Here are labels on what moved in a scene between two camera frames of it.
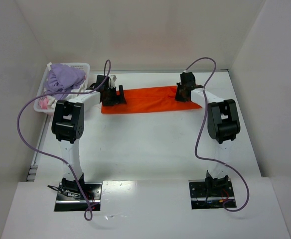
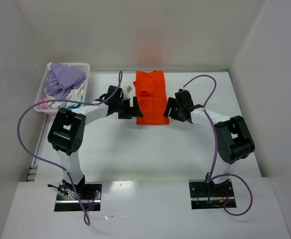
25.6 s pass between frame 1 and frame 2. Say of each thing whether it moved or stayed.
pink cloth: stayed
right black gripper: moved
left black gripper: moved
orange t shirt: moved
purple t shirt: stayed
